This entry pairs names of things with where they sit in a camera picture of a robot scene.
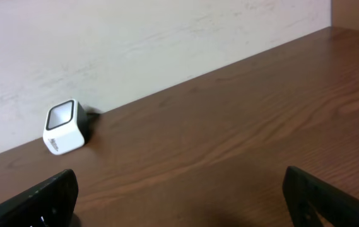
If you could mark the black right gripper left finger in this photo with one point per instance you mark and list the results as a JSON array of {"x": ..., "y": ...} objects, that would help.
[{"x": 48, "y": 203}]

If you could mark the white barcode scanner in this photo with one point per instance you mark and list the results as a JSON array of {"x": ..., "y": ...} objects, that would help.
[{"x": 66, "y": 127}]

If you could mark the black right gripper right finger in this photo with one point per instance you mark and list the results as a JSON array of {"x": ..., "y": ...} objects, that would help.
[{"x": 308, "y": 197}]

